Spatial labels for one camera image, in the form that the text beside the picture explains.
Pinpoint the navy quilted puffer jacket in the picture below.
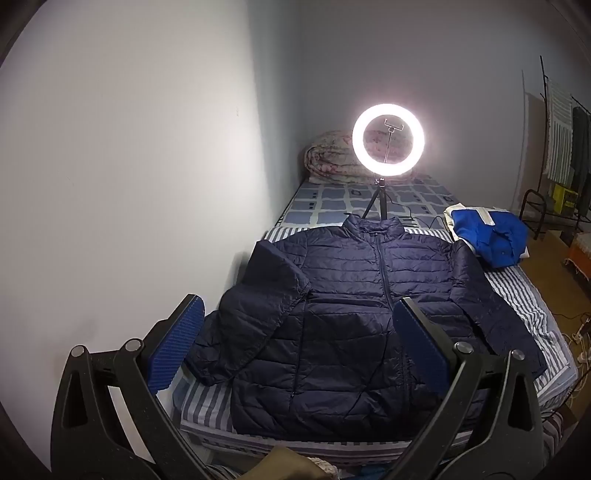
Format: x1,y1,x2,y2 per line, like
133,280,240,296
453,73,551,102
184,214,548,434

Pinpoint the black metal clothes rack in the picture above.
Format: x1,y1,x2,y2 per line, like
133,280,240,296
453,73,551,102
519,62,590,239

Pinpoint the olive cloth at bottom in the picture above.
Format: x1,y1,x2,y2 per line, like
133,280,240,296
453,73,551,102
238,446,339,480

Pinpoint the folded blue white jacket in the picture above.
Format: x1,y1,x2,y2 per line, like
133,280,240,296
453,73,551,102
444,203,530,269

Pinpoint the orange stool with cushion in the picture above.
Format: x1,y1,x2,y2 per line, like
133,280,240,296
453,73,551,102
560,232,591,294

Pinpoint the yellow box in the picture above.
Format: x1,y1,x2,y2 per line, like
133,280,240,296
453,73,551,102
552,183,579,217

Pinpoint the black light tripod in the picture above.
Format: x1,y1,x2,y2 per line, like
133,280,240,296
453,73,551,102
363,178,389,221

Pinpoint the white striped hanging towel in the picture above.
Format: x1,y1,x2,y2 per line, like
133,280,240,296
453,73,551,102
545,78,573,188

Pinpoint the dark hanging garment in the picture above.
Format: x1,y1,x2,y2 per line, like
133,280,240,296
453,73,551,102
571,107,590,195

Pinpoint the blue checkered bed sheet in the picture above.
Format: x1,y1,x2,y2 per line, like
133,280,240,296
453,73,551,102
277,174,458,229

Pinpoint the rolled floral quilt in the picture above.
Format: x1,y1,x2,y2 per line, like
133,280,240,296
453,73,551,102
304,130,412,184

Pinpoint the phone holder clip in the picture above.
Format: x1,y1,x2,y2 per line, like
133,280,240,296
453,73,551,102
384,118,405,133

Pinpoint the white ring light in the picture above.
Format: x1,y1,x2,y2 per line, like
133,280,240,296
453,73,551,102
352,103,426,178

